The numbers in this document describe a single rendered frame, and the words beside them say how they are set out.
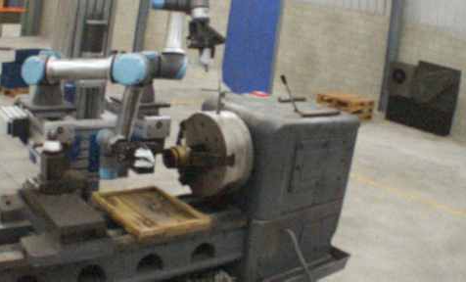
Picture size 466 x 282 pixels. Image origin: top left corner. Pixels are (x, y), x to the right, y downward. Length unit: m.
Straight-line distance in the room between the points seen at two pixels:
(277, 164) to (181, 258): 0.49
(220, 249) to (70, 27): 1.20
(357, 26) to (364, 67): 1.06
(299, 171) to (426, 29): 10.13
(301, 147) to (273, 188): 0.19
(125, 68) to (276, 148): 0.62
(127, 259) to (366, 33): 11.29
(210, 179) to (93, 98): 0.78
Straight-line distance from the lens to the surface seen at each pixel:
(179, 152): 1.77
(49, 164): 1.61
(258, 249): 1.98
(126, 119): 2.01
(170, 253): 1.75
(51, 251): 1.45
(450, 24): 11.80
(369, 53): 12.47
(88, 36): 2.27
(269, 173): 1.85
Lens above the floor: 1.59
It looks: 14 degrees down
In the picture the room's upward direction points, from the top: 8 degrees clockwise
